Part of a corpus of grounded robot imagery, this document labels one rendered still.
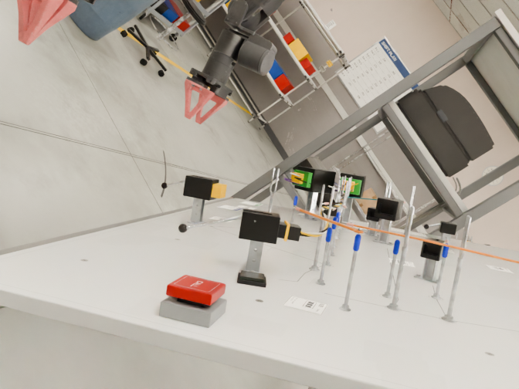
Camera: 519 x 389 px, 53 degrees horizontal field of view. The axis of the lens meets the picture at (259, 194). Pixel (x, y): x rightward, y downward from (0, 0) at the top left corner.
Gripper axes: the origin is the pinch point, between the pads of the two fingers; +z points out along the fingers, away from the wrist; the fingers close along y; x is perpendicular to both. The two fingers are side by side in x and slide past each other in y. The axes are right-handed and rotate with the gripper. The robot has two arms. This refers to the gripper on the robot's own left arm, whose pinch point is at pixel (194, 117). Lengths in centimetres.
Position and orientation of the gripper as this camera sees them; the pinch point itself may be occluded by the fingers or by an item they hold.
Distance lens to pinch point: 115.6
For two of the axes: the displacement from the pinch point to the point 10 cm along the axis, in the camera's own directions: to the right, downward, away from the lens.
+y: 3.1, 0.6, 9.5
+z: -4.6, 8.9, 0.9
